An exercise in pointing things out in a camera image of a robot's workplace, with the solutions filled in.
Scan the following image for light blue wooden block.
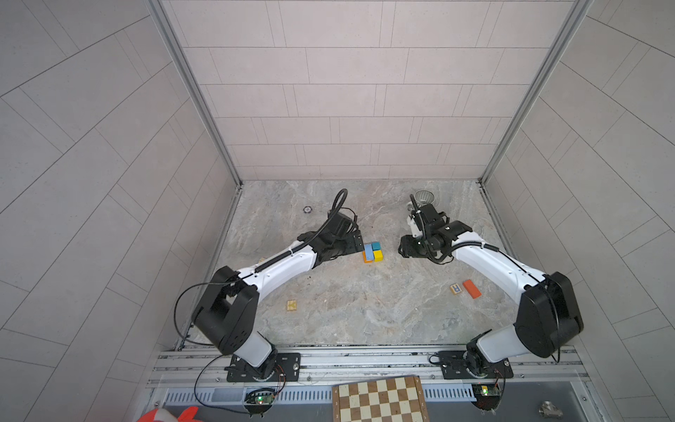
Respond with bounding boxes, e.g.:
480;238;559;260
364;244;374;262

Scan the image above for red wooden block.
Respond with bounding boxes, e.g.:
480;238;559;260
462;280;482;299

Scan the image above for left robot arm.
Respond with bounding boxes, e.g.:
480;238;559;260
191;210;364;380

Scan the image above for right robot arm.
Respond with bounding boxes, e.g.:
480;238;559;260
398;198;584;378

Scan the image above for striped ceramic mug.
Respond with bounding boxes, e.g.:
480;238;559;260
413;190;435;207

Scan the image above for checkered chess board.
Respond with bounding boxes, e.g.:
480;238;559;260
332;376;430;422

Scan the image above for right circuit board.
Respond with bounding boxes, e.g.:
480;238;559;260
471;383;503;411

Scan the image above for circuit board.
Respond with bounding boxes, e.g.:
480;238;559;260
244;388;277;406
471;383;503;411

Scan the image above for left circuit board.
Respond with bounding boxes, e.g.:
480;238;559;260
244;388;277;406

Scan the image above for metal clamp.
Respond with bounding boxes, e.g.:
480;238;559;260
538;401;564;420

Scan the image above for red white object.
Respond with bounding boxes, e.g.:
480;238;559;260
137;406;201;422

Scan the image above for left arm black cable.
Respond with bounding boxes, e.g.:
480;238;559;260
172;188;365;415

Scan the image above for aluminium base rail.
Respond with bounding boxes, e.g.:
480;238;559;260
143;345;608;421

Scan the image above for aluminium corner post right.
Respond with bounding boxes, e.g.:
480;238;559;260
479;0;593;186

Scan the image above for aluminium corner post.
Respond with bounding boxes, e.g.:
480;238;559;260
147;0;244;191
479;0;593;186

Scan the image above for aluminium corner post left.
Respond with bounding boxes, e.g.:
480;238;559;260
147;0;244;191

